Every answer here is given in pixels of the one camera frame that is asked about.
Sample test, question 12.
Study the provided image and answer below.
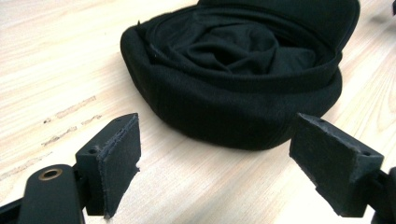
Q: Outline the black cap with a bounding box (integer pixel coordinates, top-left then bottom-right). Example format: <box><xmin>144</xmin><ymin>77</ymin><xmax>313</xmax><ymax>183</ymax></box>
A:
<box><xmin>120</xmin><ymin>0</ymin><xmax>361</xmax><ymax>151</ymax></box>

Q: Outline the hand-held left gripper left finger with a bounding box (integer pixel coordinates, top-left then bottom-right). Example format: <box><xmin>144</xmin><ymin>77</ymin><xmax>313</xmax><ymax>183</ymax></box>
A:
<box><xmin>75</xmin><ymin>112</ymin><xmax>142</xmax><ymax>219</ymax></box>

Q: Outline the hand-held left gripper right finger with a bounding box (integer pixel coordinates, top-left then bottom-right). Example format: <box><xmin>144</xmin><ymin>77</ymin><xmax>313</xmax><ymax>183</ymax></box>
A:
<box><xmin>289</xmin><ymin>112</ymin><xmax>385</xmax><ymax>218</ymax></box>

